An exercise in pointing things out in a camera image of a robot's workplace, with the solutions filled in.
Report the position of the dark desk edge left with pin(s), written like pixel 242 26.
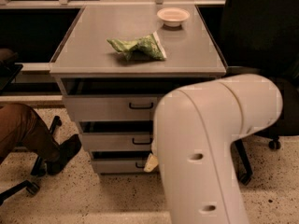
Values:
pixel 8 67

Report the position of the grey bottom drawer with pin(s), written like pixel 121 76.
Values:
pixel 119 162

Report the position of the grey drawer cabinet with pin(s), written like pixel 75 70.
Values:
pixel 115 65

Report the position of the white bowl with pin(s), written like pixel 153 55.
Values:
pixel 173 16

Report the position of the black chair base left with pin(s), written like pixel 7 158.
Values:
pixel 38 170

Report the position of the black shoe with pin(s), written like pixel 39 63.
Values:
pixel 68 150

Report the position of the green chip bag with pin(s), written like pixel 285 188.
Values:
pixel 149 45

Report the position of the black office chair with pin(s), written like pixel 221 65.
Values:
pixel 263 35

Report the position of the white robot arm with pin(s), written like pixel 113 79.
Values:
pixel 193 129

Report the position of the person leg brown trousers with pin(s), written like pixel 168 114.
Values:
pixel 20 124

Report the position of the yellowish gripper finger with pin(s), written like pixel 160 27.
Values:
pixel 151 163

